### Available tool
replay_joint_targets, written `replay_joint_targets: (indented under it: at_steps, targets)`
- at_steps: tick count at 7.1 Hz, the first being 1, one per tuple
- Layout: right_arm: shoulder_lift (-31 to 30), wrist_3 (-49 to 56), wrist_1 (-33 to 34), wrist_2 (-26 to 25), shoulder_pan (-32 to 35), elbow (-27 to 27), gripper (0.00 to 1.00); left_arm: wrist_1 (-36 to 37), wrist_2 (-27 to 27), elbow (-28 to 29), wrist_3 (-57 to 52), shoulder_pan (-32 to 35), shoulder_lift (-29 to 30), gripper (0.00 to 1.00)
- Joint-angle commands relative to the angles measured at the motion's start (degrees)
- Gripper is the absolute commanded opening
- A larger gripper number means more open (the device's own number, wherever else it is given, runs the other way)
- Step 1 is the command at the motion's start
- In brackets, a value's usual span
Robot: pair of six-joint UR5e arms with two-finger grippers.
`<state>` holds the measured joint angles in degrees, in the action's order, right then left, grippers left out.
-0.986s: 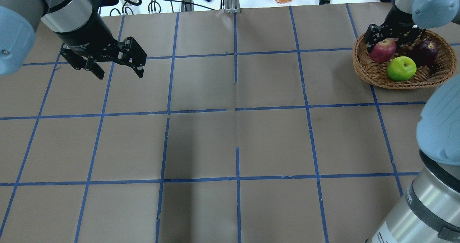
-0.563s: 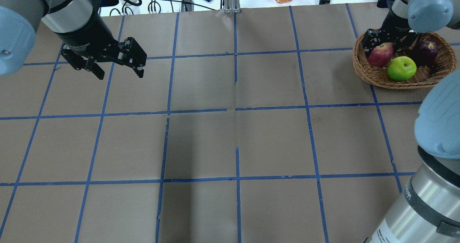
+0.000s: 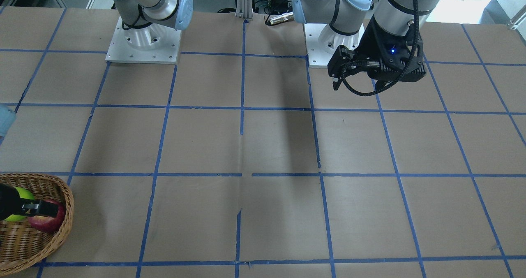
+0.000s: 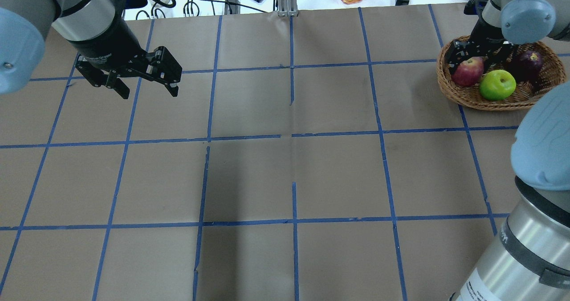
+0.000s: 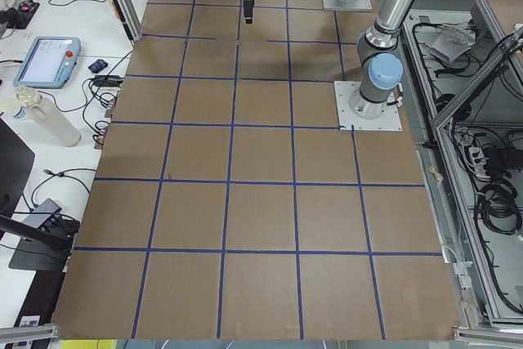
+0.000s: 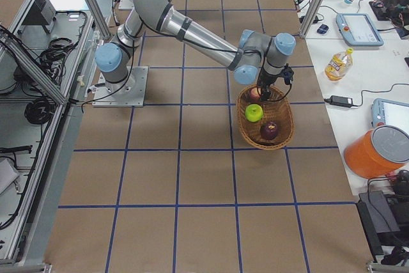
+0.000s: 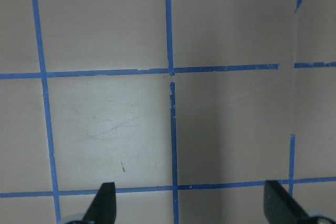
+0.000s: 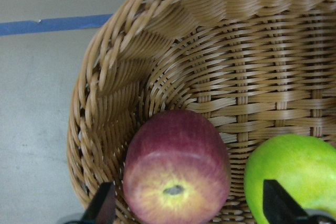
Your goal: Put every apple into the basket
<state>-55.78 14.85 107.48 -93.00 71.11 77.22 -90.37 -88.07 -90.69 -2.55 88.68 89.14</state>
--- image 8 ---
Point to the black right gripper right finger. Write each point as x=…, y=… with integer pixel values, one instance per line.
x=280, y=207

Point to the green apple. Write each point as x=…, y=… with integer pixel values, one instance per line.
x=303, y=165

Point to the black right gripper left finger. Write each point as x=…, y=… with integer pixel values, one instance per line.
x=102, y=207

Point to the red yellow apple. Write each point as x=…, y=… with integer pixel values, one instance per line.
x=177, y=169

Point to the woven wicker basket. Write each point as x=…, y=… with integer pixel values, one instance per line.
x=254, y=68

